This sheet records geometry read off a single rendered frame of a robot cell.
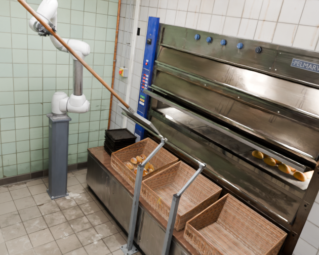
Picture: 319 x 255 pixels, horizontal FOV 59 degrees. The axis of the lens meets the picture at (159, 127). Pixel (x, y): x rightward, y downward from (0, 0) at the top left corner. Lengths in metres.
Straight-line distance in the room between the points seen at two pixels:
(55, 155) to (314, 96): 2.56
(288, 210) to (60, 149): 2.33
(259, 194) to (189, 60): 1.33
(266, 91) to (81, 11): 2.29
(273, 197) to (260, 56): 1.06
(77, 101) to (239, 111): 1.62
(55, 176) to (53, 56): 1.36
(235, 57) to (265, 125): 0.59
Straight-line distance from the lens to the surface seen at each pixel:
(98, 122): 3.99
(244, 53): 2.35
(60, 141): 3.27
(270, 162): 2.44
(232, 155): 2.45
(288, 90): 2.14
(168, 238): 2.37
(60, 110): 3.13
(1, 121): 3.58
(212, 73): 2.51
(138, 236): 2.87
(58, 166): 3.41
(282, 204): 2.32
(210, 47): 2.57
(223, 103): 2.46
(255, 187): 2.40
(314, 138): 2.10
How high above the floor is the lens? 2.15
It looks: 21 degrees down
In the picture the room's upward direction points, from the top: 9 degrees clockwise
